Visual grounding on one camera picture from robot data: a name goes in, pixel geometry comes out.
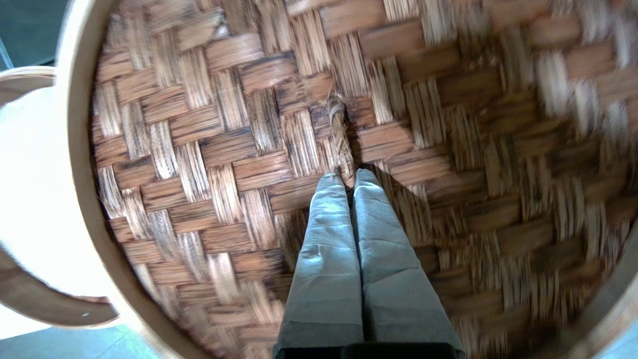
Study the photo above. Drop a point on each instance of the bamboo steamer basket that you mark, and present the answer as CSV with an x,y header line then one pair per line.
x,y
50,304

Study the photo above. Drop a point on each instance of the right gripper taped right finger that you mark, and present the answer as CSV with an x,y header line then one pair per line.
x,y
398,289

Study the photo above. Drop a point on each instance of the white round steamer liner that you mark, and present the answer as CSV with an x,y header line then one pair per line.
x,y
35,189

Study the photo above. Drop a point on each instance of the black glass induction cooktop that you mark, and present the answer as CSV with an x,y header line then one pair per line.
x,y
30,25

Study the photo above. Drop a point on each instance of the woven bamboo steamer lid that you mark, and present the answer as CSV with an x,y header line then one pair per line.
x,y
224,149

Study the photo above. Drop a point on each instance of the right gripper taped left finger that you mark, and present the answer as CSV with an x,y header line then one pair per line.
x,y
324,269

